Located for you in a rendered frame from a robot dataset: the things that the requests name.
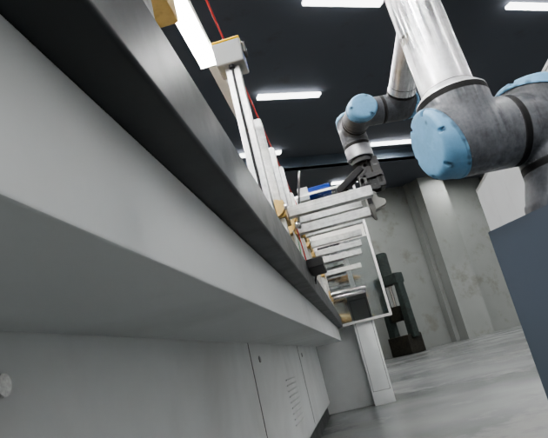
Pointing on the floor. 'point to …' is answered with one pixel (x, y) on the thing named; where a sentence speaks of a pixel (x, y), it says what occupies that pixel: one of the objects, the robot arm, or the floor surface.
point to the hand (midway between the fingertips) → (372, 216)
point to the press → (410, 345)
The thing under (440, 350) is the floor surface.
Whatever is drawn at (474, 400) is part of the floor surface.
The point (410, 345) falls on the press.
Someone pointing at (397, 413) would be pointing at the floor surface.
